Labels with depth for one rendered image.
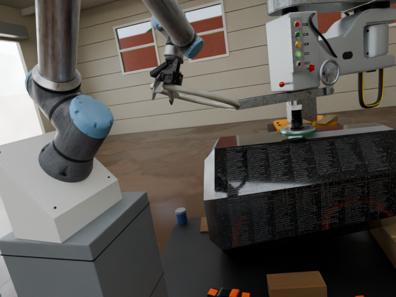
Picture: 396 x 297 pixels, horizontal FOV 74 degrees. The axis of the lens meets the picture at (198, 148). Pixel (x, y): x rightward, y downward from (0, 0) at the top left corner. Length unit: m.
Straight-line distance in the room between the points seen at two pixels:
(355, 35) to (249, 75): 5.97
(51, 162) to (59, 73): 0.30
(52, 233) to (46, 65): 0.53
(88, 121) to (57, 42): 0.24
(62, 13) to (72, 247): 0.69
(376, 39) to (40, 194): 2.05
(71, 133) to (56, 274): 0.48
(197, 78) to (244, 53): 1.53
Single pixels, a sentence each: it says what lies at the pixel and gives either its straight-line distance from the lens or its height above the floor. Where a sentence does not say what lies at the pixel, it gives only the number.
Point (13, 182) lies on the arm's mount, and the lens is 1.03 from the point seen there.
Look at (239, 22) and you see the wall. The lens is 7.95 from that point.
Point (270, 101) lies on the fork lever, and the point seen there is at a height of 1.12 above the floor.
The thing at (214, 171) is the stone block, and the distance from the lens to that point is 1.66.
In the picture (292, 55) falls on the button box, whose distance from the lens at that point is 1.61.
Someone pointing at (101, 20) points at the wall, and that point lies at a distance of 9.53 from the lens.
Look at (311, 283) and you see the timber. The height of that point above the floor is 0.14.
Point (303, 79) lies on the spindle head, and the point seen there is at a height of 1.21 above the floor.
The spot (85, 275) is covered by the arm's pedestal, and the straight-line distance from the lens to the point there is 1.02.
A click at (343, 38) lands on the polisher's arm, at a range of 1.92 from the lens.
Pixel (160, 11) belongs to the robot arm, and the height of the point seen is 1.49.
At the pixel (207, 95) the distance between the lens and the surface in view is 1.21.
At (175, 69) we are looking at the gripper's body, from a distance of 1.23.
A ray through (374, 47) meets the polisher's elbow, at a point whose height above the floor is 1.33.
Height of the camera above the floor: 1.28
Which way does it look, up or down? 14 degrees down
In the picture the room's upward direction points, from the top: 9 degrees counter-clockwise
